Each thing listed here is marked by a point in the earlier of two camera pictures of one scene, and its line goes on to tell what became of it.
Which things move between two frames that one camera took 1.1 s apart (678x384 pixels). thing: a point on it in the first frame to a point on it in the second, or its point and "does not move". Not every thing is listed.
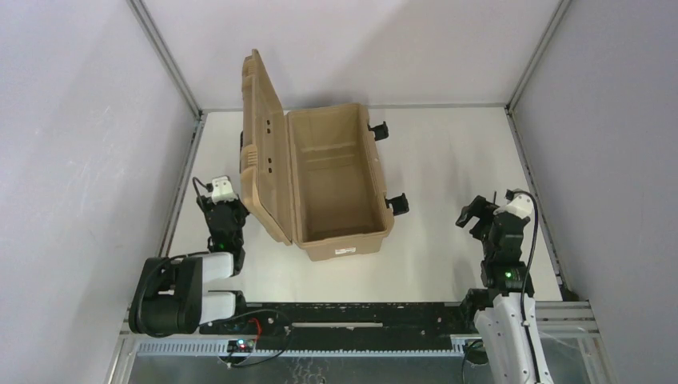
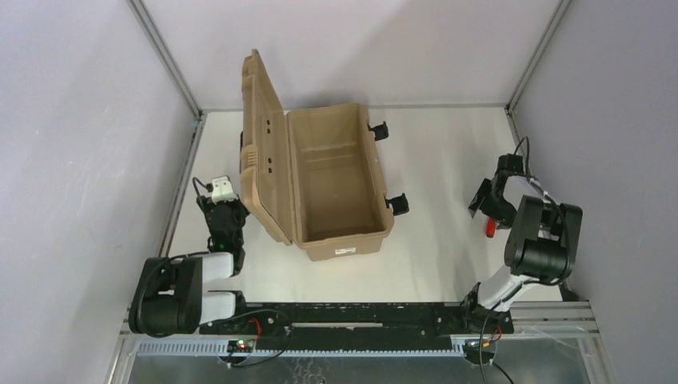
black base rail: [393, 326] does not move
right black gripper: [485, 218] to [486, 200]
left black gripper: [223, 210] does not move
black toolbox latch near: [400, 204] does not move
